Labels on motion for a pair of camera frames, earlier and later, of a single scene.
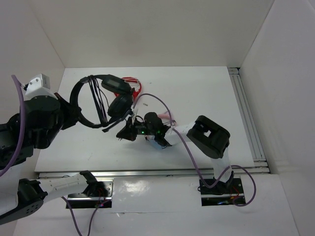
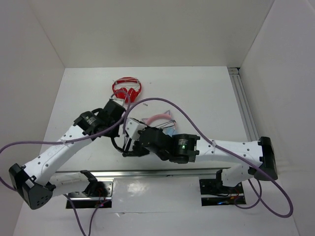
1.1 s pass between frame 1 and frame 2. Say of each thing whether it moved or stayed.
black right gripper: moved
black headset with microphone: moved
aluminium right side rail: stayed
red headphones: stayed
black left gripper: moved
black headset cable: moved
